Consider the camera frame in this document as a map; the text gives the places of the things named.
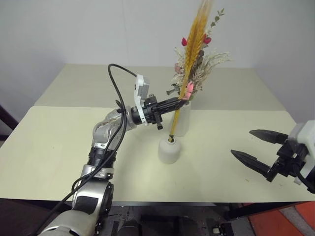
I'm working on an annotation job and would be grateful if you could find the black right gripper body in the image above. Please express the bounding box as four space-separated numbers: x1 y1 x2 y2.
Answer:
270 138 309 178

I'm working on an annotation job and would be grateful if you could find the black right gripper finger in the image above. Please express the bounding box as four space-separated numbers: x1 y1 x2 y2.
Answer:
230 149 274 183
249 128 291 146

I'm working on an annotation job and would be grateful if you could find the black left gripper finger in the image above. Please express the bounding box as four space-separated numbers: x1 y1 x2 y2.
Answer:
158 101 185 116
156 97 186 111

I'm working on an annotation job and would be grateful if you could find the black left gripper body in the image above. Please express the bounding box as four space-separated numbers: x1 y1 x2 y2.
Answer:
143 93 165 132

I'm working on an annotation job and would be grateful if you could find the orange wheat stalk bouquet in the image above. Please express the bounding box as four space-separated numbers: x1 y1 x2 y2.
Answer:
168 0 215 143

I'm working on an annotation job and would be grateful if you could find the mixed dried flower bouquet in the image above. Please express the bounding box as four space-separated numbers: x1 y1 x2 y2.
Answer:
165 8 232 102

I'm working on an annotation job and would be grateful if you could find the tall white vase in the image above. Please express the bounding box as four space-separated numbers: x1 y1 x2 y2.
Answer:
169 100 192 137

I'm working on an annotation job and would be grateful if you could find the short round white vase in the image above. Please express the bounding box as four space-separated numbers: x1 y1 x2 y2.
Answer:
158 136 183 165

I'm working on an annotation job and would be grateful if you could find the orange red floor object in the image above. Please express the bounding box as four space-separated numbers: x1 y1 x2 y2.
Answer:
247 201 315 236

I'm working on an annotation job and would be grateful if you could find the dark rounded shape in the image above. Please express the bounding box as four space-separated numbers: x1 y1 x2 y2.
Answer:
117 219 142 236

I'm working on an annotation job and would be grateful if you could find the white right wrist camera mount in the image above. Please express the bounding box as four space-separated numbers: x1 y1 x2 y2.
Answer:
287 120 315 185

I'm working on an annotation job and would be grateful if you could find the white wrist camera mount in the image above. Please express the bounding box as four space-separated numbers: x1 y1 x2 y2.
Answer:
133 74 152 126
287 120 315 185

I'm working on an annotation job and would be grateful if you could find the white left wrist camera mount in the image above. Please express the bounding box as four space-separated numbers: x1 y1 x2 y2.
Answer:
133 74 152 126

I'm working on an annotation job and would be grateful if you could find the black table frame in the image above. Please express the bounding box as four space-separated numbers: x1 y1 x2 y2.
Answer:
109 201 307 221

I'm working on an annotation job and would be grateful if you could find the dark object at wall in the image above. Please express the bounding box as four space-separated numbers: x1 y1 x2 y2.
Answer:
0 104 20 143

